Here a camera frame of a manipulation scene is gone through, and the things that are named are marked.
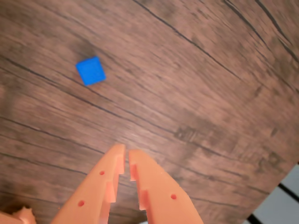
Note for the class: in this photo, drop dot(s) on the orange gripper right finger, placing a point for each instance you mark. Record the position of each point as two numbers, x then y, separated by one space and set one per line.
158 198

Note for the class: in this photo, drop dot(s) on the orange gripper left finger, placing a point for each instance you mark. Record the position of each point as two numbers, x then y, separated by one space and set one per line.
93 193

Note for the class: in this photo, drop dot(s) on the blue cube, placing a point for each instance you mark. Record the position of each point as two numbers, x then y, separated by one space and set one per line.
91 70

